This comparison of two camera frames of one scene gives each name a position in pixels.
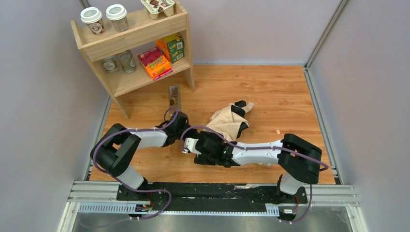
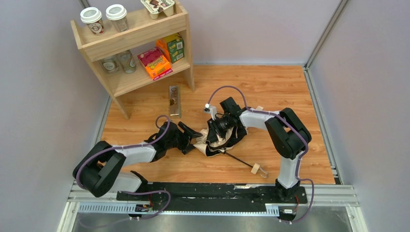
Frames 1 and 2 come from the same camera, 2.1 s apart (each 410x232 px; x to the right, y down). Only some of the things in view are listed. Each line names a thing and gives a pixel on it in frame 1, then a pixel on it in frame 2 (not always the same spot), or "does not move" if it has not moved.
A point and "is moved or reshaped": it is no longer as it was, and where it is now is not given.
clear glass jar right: x=126 y=60 does not move
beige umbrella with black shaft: x=230 y=120 is moved or reshaped
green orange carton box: x=172 y=47 does not move
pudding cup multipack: x=154 y=7 does not move
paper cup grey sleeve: x=117 y=14 does not move
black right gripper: x=218 y=137 -> x=212 y=128
